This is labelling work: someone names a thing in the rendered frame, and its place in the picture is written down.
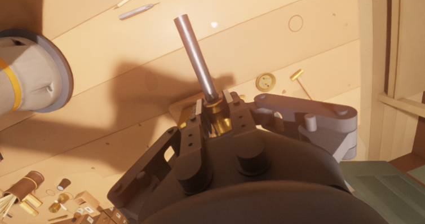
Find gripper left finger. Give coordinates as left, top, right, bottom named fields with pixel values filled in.
left=107, top=98, right=209, bottom=215

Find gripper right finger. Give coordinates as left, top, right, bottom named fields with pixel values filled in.
left=222, top=89, right=359, bottom=164

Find round brass gear wheel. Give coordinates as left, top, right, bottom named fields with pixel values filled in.
left=255, top=72, right=277, bottom=93

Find grey metal rod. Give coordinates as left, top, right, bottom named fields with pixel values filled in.
left=173, top=14, right=220, bottom=104

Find dark brown parts boxes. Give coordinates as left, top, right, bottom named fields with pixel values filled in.
left=73, top=206, right=131, bottom=224

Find red-brown wooden board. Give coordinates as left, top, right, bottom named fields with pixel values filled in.
left=387, top=152, right=425, bottom=187

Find tan cardboard box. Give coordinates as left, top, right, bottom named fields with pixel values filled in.
left=73, top=190, right=101, bottom=210

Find grey pin tool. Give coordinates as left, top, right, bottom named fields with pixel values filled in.
left=118, top=3, right=156, bottom=21

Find dark small cup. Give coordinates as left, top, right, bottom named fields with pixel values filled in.
left=56, top=178, right=72, bottom=192

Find brass oiler bottle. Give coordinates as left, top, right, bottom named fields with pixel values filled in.
left=48, top=192, right=71, bottom=214

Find brass block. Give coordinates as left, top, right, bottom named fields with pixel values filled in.
left=19, top=200, right=39, bottom=217
left=24, top=193, right=43, bottom=209

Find bundle of pale sticks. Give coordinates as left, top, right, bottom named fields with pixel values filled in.
left=0, top=193, right=18, bottom=222

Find pale wooden frame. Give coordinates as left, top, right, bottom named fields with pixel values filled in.
left=356, top=0, right=425, bottom=162

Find grey round base plate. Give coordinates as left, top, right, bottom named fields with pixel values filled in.
left=0, top=28, right=74, bottom=114

